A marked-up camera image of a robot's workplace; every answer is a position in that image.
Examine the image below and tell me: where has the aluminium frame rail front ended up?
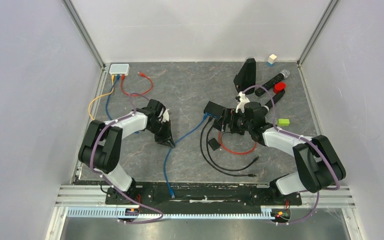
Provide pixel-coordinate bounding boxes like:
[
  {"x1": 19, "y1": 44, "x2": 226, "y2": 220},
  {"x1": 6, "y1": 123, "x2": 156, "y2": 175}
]
[{"x1": 55, "y1": 185, "x2": 356, "y2": 220}]

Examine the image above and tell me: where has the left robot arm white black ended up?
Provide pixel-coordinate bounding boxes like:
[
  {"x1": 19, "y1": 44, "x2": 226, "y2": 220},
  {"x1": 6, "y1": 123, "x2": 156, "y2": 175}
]
[{"x1": 77, "y1": 99, "x2": 175, "y2": 204}]

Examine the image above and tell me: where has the black microphone silver head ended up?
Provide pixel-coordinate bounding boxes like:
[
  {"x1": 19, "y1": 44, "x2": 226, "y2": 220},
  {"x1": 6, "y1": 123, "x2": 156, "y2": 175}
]
[{"x1": 254, "y1": 69, "x2": 290, "y2": 97}]

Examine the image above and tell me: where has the black ethernet cable inner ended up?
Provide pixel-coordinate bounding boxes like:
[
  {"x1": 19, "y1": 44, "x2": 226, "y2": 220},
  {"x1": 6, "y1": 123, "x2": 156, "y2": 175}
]
[{"x1": 206, "y1": 119, "x2": 260, "y2": 172}]

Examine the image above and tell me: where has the yellow ethernet cable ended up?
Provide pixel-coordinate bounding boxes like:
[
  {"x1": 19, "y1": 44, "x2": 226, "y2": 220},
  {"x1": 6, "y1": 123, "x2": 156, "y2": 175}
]
[{"x1": 88, "y1": 74, "x2": 116, "y2": 121}]

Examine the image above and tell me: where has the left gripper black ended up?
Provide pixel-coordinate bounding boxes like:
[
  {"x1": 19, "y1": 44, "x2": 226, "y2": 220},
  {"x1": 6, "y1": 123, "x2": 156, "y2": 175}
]
[{"x1": 147, "y1": 120, "x2": 176, "y2": 149}]

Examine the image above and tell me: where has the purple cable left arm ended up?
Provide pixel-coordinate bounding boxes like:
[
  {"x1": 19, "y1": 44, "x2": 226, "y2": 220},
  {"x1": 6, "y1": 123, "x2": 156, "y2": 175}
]
[{"x1": 89, "y1": 92, "x2": 165, "y2": 225}]

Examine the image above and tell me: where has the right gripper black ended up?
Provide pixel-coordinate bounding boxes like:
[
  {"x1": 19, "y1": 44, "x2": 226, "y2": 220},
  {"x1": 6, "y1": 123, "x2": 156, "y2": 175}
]
[{"x1": 213, "y1": 108, "x2": 253, "y2": 133}]

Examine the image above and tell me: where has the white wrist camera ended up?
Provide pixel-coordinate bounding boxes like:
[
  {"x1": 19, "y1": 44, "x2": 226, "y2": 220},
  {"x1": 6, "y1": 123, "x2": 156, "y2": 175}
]
[
  {"x1": 160, "y1": 109, "x2": 170, "y2": 123},
  {"x1": 235, "y1": 91, "x2": 250, "y2": 113}
]

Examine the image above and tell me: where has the red ethernet cable at white switch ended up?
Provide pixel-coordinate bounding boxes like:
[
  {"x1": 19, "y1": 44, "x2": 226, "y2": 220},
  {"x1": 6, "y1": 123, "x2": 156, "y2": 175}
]
[{"x1": 120, "y1": 71, "x2": 154, "y2": 98}]

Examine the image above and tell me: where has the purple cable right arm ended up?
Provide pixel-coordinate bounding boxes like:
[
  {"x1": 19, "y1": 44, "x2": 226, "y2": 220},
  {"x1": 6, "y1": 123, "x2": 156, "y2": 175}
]
[{"x1": 241, "y1": 84, "x2": 341, "y2": 226}]

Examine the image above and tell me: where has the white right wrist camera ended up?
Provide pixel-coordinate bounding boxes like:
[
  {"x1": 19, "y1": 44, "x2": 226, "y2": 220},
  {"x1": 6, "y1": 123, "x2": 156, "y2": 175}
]
[{"x1": 235, "y1": 91, "x2": 250, "y2": 113}]

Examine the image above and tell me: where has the blue ethernet cable at white switch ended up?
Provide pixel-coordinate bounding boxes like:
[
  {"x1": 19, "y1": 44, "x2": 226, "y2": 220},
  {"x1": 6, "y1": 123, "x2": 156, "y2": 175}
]
[{"x1": 104, "y1": 74, "x2": 121, "y2": 121}]

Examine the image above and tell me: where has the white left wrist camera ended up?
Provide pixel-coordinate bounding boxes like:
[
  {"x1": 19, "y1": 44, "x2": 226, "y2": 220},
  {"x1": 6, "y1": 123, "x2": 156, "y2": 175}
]
[{"x1": 160, "y1": 109, "x2": 170, "y2": 123}]

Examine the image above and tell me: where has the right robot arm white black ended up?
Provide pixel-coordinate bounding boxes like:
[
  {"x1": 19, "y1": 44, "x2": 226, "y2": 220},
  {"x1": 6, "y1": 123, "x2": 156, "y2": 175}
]
[{"x1": 203, "y1": 101, "x2": 346, "y2": 204}]

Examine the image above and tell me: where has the white blue block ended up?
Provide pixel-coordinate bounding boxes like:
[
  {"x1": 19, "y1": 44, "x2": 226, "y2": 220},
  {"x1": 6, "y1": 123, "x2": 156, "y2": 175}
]
[{"x1": 267, "y1": 54, "x2": 278, "y2": 66}]

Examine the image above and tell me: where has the black power adapter plug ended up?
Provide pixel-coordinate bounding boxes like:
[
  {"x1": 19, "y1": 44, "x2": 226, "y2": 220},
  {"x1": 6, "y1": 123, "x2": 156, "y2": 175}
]
[{"x1": 207, "y1": 137, "x2": 221, "y2": 151}]

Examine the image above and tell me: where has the green block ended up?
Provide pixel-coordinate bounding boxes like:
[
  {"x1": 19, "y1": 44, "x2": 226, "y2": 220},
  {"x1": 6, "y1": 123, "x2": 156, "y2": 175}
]
[{"x1": 277, "y1": 118, "x2": 291, "y2": 127}]

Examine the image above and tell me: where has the red round cap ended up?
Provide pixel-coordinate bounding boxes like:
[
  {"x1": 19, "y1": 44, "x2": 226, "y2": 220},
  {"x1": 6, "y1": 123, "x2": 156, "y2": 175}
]
[{"x1": 273, "y1": 82, "x2": 286, "y2": 94}]

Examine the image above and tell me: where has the red ethernet cable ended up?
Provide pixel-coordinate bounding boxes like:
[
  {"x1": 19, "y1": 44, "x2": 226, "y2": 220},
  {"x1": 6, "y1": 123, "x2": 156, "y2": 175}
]
[
  {"x1": 217, "y1": 131, "x2": 258, "y2": 156},
  {"x1": 120, "y1": 71, "x2": 154, "y2": 98}
]

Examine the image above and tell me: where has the black network switch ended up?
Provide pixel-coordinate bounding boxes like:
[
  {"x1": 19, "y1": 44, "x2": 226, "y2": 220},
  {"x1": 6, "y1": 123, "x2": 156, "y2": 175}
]
[{"x1": 203, "y1": 101, "x2": 226, "y2": 119}]

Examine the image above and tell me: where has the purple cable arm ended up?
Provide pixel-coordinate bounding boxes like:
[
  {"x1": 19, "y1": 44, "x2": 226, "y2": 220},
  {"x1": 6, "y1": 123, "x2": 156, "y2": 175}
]
[
  {"x1": 241, "y1": 84, "x2": 341, "y2": 226},
  {"x1": 89, "y1": 92, "x2": 165, "y2": 225}
]

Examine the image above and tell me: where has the white network switch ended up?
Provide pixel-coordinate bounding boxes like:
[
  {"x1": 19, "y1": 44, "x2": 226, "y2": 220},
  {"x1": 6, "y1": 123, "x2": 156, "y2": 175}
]
[{"x1": 108, "y1": 63, "x2": 130, "y2": 76}]

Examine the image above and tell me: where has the black ethernet cable outer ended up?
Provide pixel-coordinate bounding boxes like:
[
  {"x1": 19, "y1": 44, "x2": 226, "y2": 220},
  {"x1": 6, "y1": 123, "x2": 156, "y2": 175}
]
[{"x1": 199, "y1": 116, "x2": 258, "y2": 178}]

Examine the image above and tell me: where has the black microphone lower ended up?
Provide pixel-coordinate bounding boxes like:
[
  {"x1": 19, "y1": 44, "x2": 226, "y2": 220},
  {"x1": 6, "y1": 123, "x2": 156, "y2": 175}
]
[{"x1": 262, "y1": 90, "x2": 286, "y2": 112}]

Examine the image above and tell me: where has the black wedge shaped stand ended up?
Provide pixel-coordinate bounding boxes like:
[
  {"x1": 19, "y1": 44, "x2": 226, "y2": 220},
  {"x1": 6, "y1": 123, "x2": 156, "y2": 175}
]
[{"x1": 233, "y1": 57, "x2": 257, "y2": 95}]

